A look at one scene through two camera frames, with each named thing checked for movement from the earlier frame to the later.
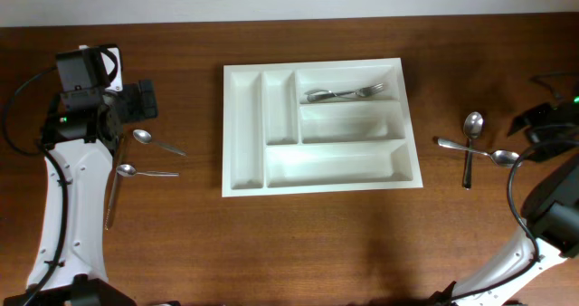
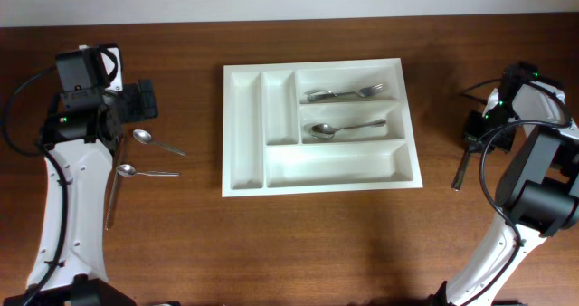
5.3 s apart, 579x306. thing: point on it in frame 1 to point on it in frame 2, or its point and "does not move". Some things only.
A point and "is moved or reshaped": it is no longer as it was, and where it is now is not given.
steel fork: x=317 y=95 does not move
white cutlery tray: x=275 y=142 does not move
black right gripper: x=529 y=118 to x=470 y=133
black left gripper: x=142 y=100 does not move
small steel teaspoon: x=127 y=169 does not move
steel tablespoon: x=472 y=127 is moved or reshaped
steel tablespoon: x=502 y=157 to x=324 y=130
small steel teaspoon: x=145 y=137 does not move
